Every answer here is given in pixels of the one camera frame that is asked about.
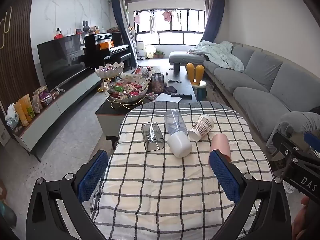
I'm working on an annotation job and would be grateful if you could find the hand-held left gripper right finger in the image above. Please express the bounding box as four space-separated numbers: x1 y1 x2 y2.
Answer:
209 151 293 240

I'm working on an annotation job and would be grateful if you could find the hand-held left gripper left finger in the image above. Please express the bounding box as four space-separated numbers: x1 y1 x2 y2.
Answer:
25 149 109 240

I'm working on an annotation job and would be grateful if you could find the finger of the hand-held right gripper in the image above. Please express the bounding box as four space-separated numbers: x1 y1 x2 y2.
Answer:
271 131 295 162
303 131 320 153

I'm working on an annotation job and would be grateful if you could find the pink cup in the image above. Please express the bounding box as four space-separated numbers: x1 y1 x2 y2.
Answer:
209 133 232 161

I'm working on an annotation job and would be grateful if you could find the checked paper cup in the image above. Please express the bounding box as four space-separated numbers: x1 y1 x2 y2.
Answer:
188 114 215 141

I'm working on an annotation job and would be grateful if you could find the white cup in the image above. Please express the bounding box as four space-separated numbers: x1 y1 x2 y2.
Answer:
167 132 193 158

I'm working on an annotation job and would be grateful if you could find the clear square glass cup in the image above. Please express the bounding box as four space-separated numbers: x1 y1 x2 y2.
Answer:
141 122 165 152

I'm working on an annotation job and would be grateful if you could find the person's right hand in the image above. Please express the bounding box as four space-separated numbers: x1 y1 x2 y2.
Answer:
291 196 312 240

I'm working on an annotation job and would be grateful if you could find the person's white shoe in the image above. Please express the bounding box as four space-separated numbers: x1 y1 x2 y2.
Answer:
282 180 295 194

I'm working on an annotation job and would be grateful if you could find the person's grey trouser leg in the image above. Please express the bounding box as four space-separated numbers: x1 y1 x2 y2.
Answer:
265 111 320 157

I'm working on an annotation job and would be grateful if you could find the dark coffee table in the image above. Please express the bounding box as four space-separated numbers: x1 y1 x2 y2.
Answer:
95 65 201 151

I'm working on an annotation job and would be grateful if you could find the checked tablecloth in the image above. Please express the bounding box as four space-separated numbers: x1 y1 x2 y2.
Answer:
89 101 275 240

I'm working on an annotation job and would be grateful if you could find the grey sofa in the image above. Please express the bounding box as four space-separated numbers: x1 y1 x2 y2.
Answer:
169 41 320 144

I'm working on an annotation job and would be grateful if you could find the clear plastic bottle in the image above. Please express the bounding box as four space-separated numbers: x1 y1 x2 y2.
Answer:
164 109 188 137

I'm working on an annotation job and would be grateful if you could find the white television cabinet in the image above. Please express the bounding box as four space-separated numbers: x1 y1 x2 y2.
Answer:
11 67 103 162

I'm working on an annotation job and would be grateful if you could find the row of snack packets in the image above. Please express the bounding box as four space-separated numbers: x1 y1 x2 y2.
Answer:
32 85 60 111

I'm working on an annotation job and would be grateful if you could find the tiered white candy bowl stand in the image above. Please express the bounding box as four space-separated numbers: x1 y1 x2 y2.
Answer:
94 62 151 109

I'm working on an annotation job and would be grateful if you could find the teal object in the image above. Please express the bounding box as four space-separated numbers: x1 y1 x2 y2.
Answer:
0 199 17 228

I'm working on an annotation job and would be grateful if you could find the orange snack packet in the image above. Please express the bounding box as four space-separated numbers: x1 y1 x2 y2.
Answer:
13 93 33 127

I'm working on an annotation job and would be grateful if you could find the white paper sheet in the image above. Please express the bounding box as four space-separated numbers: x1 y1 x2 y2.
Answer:
152 93 182 103

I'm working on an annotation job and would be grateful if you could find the white plastic bag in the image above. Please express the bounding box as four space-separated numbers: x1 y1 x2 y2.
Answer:
5 103 20 128

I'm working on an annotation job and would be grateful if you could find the yellow rabbit ear stool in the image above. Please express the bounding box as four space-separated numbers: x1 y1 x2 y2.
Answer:
186 63 207 101

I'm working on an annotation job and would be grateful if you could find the pale green blanket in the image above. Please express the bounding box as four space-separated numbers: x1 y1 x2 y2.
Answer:
187 40 245 72

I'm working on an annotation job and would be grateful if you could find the glass jar of nuts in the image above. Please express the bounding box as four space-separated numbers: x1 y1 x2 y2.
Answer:
151 73 165 93

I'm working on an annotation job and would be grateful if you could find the pile of red snack packets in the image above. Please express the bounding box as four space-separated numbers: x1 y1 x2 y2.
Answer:
131 66 153 77

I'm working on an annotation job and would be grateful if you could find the black flat television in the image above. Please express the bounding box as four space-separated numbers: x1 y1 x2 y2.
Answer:
37 34 87 92

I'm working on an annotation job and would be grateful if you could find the black upright piano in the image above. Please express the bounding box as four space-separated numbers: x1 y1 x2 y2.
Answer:
83 32 133 69

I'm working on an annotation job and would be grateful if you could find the white floor appliance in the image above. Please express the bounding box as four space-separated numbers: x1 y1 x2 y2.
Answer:
136 41 147 60

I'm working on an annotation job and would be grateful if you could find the blue curtain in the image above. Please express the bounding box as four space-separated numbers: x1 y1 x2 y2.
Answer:
199 0 226 46
110 0 138 67

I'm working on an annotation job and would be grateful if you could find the grey rabbit plush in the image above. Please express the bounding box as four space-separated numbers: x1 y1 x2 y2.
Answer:
82 20 91 39

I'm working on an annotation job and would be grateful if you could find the balcony window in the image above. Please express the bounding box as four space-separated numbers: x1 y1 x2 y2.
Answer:
133 9 207 46

